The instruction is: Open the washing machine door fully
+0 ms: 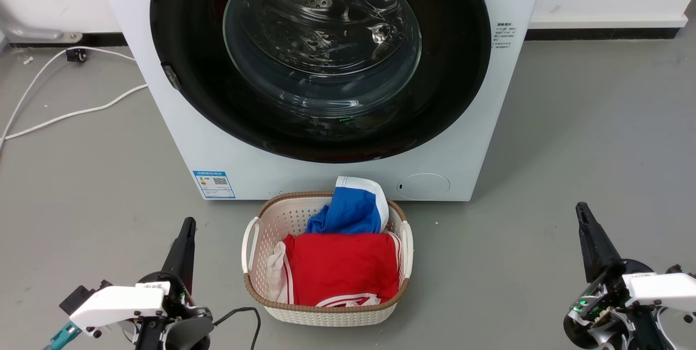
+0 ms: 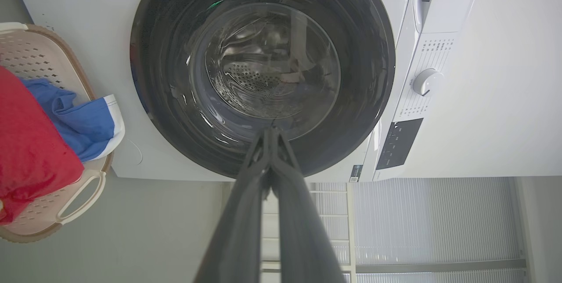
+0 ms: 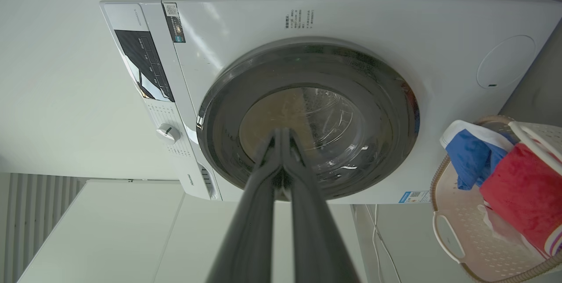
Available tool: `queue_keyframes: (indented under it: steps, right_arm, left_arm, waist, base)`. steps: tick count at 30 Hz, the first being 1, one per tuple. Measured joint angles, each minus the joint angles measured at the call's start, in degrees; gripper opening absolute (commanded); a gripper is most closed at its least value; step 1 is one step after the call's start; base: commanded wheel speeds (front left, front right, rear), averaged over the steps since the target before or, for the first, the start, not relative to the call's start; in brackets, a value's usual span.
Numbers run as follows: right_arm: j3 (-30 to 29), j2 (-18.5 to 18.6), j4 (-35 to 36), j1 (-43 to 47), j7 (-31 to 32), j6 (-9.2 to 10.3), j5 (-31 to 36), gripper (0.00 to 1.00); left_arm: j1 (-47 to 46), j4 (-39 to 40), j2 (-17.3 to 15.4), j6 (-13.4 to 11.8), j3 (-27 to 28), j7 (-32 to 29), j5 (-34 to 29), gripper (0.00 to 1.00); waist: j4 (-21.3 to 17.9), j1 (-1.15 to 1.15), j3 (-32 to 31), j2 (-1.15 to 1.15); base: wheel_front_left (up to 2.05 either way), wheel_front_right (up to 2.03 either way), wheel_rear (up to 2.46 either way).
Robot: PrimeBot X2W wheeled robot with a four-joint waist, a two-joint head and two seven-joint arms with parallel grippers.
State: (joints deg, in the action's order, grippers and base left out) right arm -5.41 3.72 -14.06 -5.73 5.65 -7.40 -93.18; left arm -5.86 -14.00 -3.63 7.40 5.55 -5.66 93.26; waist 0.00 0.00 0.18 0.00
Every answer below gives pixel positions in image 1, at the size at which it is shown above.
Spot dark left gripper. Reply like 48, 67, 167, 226
135, 217, 215, 350

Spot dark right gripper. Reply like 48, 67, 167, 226
562, 202, 660, 350

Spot white front-load washing machine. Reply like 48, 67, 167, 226
90, 0, 550, 202

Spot round black glass washer door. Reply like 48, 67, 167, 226
150, 0, 493, 164

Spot blue energy label sticker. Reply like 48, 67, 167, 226
192, 170, 237, 199

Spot cream plastic laundry basket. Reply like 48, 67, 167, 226
241, 191, 414, 328

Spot red garment white stripes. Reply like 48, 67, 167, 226
266, 232, 405, 308

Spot blue and white garment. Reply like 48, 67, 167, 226
306, 176, 390, 235

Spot round white filter cover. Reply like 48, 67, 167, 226
396, 173, 451, 201

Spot black text sticker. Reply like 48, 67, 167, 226
492, 21, 514, 52

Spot steel washer drum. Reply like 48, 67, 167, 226
223, 0, 422, 118

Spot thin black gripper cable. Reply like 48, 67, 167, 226
213, 307, 262, 350

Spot teal cable connector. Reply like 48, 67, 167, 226
43, 322, 82, 350

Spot white power cable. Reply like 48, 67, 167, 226
4, 84, 148, 140
0, 46, 136, 147

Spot grey metal pipe bracket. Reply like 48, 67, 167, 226
0, 5, 84, 44

